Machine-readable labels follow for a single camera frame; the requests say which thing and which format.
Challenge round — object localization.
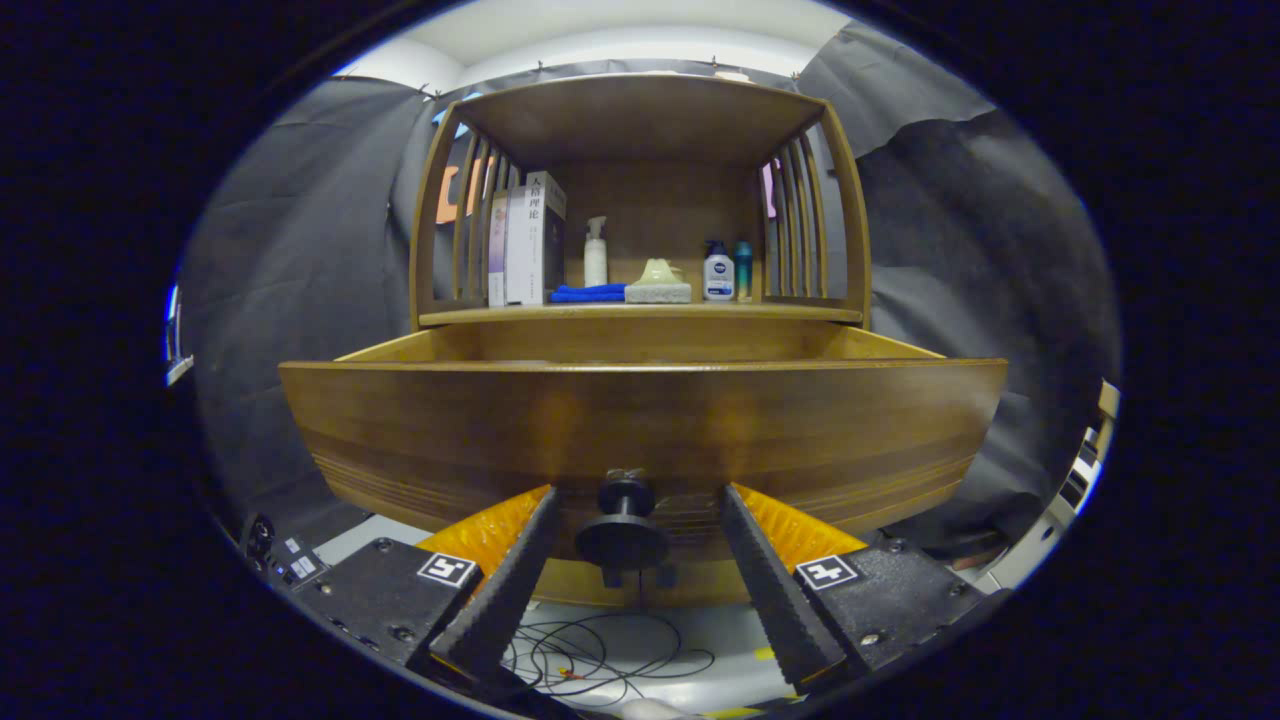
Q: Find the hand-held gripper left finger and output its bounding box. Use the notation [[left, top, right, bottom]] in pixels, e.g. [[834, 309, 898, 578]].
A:
[[285, 483, 563, 691]]

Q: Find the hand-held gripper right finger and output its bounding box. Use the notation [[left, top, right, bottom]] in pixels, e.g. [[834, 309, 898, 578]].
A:
[[718, 481, 1011, 691]]

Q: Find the black drawer knob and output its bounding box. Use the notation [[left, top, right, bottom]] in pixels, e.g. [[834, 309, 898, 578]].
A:
[[575, 470, 669, 573]]

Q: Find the wooden drawer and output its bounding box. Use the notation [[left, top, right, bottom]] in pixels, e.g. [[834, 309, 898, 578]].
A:
[[278, 318, 1009, 563]]

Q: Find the wooden cabinet door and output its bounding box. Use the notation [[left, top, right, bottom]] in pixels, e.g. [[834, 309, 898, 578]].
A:
[[636, 560, 751, 608], [540, 555, 639, 607]]

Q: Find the wooden countertop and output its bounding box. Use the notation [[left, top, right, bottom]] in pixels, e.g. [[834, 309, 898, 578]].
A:
[[418, 298, 863, 328]]

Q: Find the black power strip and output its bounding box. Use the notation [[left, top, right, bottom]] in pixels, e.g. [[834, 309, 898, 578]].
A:
[[240, 512, 331, 591]]

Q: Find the white board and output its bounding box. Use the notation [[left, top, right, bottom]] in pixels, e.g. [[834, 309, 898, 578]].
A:
[[985, 430, 1111, 591]]

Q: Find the white lotion bottle blue cap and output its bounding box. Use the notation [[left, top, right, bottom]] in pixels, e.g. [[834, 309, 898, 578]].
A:
[[702, 240, 736, 302]]

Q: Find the pale purple book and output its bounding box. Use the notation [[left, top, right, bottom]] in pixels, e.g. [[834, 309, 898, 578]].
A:
[[487, 190, 511, 307]]

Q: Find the white book dark portrait cover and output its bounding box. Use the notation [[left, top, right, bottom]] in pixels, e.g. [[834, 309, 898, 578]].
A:
[[505, 170, 568, 306]]

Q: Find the white bluish device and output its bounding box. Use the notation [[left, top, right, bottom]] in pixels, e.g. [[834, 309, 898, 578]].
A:
[[165, 283, 196, 389]]

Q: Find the black backdrop cloth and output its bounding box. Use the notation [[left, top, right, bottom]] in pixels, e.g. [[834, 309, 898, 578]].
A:
[[180, 20, 1121, 561]]

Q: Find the black cable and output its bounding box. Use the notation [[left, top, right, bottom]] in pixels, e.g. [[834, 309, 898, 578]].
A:
[[500, 612, 716, 706]]

